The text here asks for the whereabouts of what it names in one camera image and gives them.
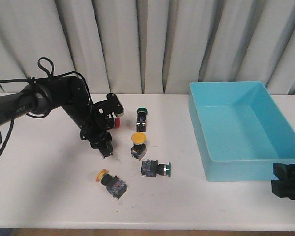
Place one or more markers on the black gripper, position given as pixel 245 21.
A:
pixel 95 127
pixel 284 186

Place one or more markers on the yellow button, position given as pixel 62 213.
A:
pixel 114 185
pixel 139 147

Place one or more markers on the red button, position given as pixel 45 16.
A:
pixel 106 151

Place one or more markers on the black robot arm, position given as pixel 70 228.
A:
pixel 40 96

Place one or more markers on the blue plastic box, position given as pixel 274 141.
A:
pixel 240 131

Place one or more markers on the red button lying sideways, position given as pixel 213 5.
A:
pixel 117 123

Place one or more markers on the green button rear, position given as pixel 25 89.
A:
pixel 141 120

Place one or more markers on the yellow button lying front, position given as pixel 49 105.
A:
pixel 114 185

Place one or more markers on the green button front sideways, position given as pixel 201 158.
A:
pixel 151 168

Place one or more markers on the grey curtain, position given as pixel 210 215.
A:
pixel 150 46

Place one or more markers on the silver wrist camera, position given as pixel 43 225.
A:
pixel 114 105

